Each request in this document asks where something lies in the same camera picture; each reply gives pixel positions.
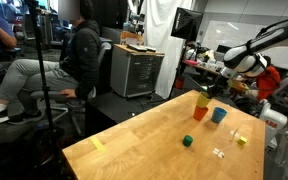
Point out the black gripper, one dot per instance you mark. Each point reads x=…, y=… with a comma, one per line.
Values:
x=223, y=85

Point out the yellow plastic cup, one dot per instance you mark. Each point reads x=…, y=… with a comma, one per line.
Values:
x=203, y=100

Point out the blue plastic cup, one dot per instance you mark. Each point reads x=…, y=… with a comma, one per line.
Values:
x=219, y=115

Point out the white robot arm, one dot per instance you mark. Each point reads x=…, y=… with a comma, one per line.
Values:
x=247, y=58

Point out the orange plastic cup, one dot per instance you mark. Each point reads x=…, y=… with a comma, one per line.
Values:
x=200, y=113

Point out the cluttered wooden desk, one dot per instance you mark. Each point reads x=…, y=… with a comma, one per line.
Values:
x=205, y=65

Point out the red canister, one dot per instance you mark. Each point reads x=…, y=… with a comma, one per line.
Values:
x=179, y=82

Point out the clear plastic toy piece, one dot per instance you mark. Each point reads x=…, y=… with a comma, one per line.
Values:
x=218, y=153
x=234, y=134

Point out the green cylinder block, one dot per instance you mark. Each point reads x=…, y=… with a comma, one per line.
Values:
x=187, y=141

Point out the person in orange jacket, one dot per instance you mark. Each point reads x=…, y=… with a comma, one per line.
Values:
x=267, y=81

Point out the yellow cube block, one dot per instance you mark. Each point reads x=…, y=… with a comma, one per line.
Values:
x=242, y=140

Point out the white ABB robot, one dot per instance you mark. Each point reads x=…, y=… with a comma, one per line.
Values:
x=272, y=123

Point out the black softbox light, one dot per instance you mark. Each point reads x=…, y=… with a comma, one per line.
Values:
x=186, y=24

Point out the black remote controller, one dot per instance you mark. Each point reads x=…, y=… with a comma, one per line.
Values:
x=151, y=49
x=136, y=47

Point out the grey drawer cabinet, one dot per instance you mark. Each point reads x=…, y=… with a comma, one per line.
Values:
x=135, y=73

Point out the white curtain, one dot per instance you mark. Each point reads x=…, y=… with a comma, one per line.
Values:
x=159, y=30

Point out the orange cardboard box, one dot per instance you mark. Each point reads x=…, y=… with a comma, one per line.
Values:
x=130, y=37

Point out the grey office chair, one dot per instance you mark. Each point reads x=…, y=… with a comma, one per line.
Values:
x=100, y=53

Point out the yellow tape strip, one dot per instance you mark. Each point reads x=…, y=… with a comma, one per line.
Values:
x=97, y=143

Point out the person in black jacket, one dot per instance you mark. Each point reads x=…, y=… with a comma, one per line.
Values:
x=84, y=53

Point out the black tripod stand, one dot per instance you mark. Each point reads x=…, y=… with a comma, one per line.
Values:
x=44, y=76

